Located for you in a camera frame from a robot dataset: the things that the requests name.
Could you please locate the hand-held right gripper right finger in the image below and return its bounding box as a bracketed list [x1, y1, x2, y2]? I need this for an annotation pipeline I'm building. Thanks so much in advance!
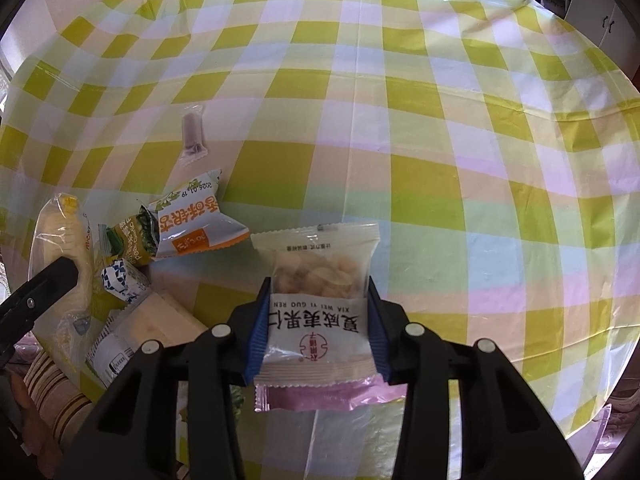
[367, 276, 586, 480]

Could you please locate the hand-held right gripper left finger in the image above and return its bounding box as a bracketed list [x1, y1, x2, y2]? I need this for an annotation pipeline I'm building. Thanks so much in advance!
[60, 277, 273, 480]

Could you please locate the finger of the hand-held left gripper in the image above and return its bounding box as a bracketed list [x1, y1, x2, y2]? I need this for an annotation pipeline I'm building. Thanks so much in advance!
[0, 257, 83, 368]

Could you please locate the pink snack packet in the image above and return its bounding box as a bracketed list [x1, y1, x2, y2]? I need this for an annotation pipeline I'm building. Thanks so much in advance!
[254, 375, 408, 413]

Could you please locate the white nut packet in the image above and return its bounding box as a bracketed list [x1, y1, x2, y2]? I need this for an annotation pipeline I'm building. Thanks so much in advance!
[250, 223, 381, 388]

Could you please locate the person's left forearm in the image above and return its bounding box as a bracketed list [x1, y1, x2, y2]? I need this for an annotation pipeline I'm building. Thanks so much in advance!
[10, 375, 58, 480]

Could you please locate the blue patterned white packet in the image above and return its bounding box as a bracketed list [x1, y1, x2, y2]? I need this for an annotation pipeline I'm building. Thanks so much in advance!
[100, 257, 153, 306]

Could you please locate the green snack packet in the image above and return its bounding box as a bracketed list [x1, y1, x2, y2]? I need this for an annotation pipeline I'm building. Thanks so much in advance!
[106, 212, 161, 267]

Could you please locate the beige cake clear packet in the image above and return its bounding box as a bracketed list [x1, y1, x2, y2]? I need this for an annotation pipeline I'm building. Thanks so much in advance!
[85, 292, 208, 388]

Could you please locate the striped brown cushion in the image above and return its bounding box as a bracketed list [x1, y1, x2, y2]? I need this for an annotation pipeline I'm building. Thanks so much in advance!
[22, 347, 96, 446]

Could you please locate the orange and white snack packet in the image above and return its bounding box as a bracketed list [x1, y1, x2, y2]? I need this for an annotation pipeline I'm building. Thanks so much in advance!
[145, 167, 251, 259]

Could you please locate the green checked tablecloth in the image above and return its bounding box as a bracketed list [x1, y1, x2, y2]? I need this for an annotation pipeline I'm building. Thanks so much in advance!
[0, 0, 638, 480]

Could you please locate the small clear stick packet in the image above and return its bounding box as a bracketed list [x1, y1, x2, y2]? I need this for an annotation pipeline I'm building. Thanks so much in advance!
[179, 104, 210, 167]

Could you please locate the white cabinet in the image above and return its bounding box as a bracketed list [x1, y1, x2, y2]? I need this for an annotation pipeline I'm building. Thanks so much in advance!
[565, 0, 633, 56]

